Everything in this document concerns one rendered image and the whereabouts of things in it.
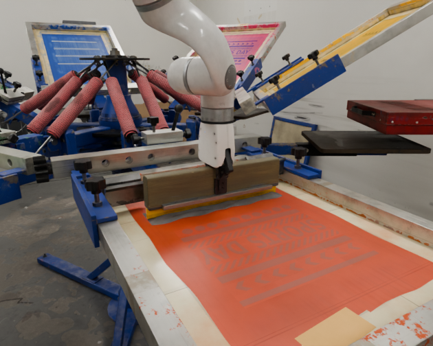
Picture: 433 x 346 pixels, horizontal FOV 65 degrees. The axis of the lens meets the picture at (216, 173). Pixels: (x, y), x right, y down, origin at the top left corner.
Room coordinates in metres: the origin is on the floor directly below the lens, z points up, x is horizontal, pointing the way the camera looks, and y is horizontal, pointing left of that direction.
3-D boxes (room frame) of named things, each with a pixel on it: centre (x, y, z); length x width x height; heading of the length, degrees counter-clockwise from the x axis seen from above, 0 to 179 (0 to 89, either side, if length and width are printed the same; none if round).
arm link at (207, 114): (0.79, 0.00, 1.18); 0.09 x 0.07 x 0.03; 29
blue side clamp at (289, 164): (1.01, -0.19, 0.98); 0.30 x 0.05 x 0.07; 29
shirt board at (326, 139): (1.58, -0.23, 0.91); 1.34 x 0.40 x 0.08; 89
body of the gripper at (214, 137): (0.78, 0.00, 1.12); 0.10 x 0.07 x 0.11; 29
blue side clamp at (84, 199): (0.74, 0.29, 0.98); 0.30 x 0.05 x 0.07; 29
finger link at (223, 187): (0.75, -0.02, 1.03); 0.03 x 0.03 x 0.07; 29
